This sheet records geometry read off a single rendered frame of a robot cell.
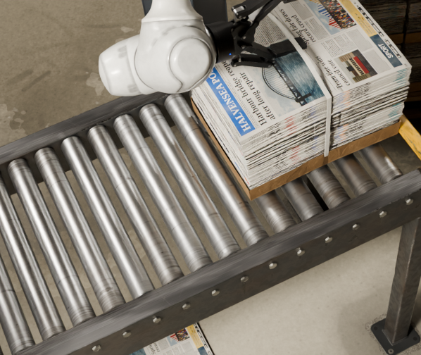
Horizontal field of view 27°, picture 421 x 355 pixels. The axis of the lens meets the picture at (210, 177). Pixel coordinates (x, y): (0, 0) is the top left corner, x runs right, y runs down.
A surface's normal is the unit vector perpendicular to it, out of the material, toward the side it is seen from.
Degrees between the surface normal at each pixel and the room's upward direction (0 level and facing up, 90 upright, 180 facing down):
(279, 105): 2
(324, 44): 3
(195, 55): 56
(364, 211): 0
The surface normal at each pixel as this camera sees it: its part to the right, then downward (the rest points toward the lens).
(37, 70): -0.08, -0.57
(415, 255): 0.43, 0.72
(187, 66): 0.36, 0.25
